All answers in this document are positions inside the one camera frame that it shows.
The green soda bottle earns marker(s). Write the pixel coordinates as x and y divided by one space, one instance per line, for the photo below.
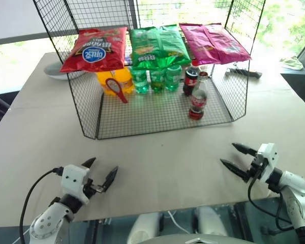
140 82
173 78
157 84

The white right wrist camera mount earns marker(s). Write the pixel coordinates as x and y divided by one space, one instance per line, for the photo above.
268 157

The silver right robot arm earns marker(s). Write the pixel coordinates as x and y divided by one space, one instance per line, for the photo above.
297 195

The pale green cloth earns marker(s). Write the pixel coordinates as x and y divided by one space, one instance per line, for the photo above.
292 63

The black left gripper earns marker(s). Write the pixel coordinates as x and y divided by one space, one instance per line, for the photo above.
92 189

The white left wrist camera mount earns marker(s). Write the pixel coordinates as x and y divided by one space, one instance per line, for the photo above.
72 180

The plastic cola bottle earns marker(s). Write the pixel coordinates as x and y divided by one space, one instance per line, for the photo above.
190 80

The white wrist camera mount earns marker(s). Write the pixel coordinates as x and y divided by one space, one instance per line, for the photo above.
72 180
268 157

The pink chip bag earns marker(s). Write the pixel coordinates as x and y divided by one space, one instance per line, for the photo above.
216 43

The grey bowl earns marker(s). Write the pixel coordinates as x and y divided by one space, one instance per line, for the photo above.
53 72

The grey robot torso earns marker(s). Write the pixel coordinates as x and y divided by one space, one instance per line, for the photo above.
198 240

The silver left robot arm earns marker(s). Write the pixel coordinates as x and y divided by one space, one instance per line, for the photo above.
50 218

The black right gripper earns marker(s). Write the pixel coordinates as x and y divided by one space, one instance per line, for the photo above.
256 167

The black hand tool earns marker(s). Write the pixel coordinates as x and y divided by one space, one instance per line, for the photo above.
244 73

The white rounded robot leg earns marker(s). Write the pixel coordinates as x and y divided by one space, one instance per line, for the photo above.
146 227
211 221

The green chip bag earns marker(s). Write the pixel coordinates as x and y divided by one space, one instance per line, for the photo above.
155 45

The red chip bag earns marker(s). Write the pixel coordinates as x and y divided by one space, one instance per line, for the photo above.
96 49

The yellow soda bottle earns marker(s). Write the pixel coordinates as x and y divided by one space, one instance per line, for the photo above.
124 78

